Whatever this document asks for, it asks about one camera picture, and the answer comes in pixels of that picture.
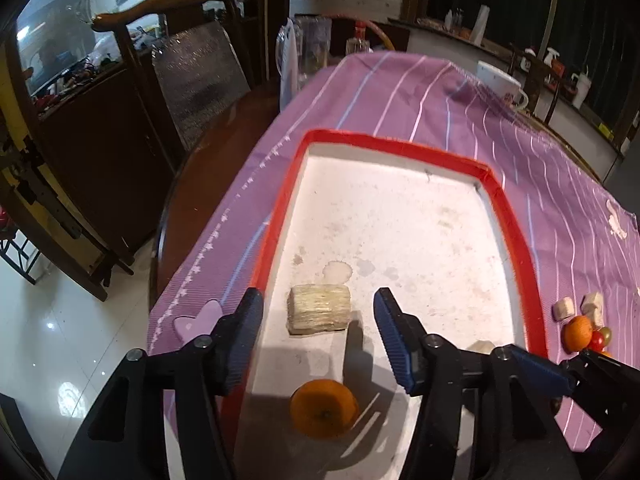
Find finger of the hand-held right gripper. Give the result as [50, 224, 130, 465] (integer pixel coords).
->
[509, 346, 577, 400]
[559, 349, 640, 433]

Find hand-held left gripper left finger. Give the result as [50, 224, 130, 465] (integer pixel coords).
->
[60, 287, 266, 480]

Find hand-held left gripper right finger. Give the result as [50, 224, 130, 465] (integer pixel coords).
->
[372, 287, 583, 480]

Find orange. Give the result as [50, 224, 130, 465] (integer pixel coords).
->
[290, 380, 360, 440]
[562, 315, 595, 353]

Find red-rimmed white tray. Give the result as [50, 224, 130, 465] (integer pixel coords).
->
[220, 129, 551, 480]

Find dark wooden cabinet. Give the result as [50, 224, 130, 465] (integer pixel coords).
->
[30, 60, 186, 271]

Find purple striped tablecloth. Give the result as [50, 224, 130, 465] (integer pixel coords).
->
[147, 51, 640, 480]

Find grey textured panel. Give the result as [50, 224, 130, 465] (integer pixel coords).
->
[151, 22, 251, 153]

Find white mug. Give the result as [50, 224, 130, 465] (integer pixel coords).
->
[475, 60, 530, 111]

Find white tumbler with straw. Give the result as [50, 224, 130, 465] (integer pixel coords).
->
[571, 72, 593, 108]

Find clear plastic pitcher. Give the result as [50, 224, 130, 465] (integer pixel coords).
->
[276, 16, 333, 111]

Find dark wooden chair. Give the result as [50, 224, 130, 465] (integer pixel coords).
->
[510, 42, 566, 126]

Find red-capped glass bottle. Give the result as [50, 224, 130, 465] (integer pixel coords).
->
[345, 20, 372, 57]

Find stack of white paper cups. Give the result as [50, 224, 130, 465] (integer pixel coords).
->
[472, 4, 490, 46]

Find carved wooden chair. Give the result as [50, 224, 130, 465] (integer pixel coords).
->
[92, 0, 256, 161]

